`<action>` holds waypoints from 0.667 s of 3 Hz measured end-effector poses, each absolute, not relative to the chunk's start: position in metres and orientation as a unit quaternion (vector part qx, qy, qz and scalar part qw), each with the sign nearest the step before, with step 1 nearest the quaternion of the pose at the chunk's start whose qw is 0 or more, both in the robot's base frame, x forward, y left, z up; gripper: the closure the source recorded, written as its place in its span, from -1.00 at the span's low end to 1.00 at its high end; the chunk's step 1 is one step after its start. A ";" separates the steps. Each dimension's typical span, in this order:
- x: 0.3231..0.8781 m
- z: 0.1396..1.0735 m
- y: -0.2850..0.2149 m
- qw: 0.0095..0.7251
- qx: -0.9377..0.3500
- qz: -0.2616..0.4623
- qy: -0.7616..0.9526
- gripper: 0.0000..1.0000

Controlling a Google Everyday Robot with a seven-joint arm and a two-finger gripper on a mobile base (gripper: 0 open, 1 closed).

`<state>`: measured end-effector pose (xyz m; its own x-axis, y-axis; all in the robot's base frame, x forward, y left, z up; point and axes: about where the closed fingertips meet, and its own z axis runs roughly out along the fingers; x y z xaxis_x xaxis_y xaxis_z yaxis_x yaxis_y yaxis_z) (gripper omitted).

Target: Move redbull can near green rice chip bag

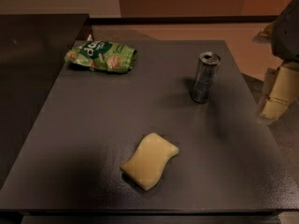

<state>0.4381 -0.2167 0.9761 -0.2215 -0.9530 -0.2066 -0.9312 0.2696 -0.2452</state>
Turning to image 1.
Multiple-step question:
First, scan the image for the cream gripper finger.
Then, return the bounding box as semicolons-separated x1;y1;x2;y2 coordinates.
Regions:
257;61;299;121

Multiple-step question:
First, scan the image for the silver redbull can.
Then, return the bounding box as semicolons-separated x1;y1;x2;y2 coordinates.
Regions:
192;51;221;104

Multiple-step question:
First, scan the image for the green rice chip bag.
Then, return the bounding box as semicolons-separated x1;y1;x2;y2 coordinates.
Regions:
64;41;137;74

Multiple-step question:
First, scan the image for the yellow sponge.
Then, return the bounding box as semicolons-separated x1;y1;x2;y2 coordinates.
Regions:
120;133;179;190

